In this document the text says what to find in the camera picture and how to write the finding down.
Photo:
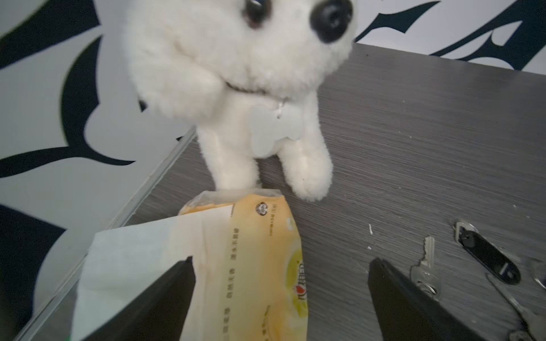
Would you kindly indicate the white tissue sheet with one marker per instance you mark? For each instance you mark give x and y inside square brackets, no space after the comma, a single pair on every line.
[123,262]

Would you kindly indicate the tissue packet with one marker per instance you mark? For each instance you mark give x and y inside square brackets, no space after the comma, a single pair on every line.
[250,277]

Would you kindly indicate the white teddy bear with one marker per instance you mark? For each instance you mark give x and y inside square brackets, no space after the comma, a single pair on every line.
[246,74]

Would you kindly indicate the black tag key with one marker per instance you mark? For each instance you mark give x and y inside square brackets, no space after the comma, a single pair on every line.
[486,253]

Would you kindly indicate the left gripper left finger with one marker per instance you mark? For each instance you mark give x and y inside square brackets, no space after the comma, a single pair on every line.
[158,313]

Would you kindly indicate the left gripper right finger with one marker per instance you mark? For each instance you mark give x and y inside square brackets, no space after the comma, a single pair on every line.
[406,313]

